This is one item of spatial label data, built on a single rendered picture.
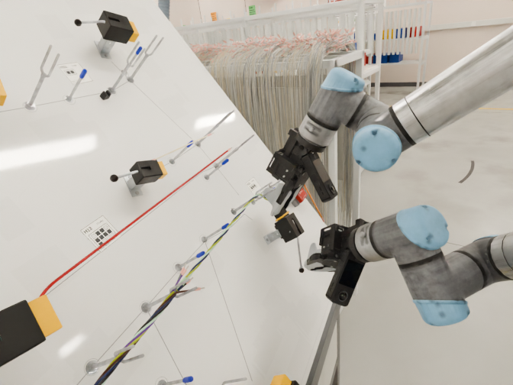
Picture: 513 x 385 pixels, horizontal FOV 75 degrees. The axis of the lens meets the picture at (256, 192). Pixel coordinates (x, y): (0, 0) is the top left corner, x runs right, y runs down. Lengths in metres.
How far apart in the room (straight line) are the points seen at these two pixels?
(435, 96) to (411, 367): 1.61
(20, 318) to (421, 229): 0.54
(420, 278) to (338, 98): 0.36
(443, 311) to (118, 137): 0.67
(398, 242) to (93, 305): 0.50
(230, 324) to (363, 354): 1.37
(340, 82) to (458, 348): 1.71
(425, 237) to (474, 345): 1.63
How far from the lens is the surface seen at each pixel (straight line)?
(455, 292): 0.64
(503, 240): 0.68
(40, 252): 0.59
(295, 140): 0.76
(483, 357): 2.16
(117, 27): 0.83
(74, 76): 0.81
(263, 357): 0.76
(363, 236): 0.66
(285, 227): 0.82
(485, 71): 0.57
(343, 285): 0.72
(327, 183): 0.75
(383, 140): 0.56
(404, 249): 0.61
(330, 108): 0.70
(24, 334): 0.45
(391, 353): 2.04
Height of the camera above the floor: 1.57
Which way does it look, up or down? 26 degrees down
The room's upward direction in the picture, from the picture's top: 7 degrees counter-clockwise
